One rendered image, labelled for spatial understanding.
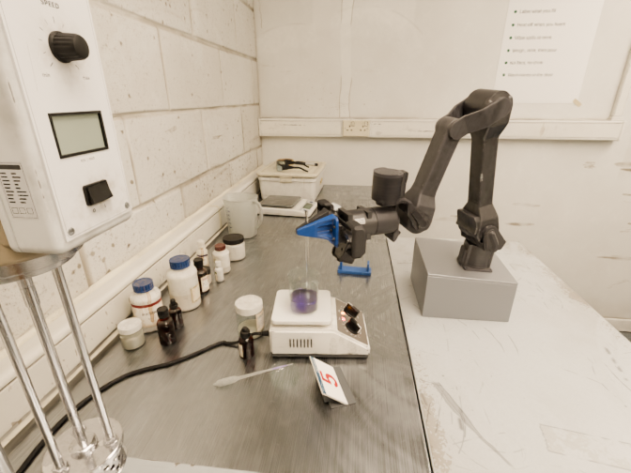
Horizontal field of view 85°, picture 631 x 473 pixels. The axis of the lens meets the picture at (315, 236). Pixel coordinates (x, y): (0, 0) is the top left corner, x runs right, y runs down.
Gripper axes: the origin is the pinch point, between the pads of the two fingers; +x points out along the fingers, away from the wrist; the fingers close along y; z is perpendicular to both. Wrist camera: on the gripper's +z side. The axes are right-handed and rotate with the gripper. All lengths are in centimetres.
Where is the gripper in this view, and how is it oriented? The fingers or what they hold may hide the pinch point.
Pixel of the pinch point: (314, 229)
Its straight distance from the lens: 66.1
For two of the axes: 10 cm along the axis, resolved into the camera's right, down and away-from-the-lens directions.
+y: -3.4, -3.5, 8.7
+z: 0.1, 9.3, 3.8
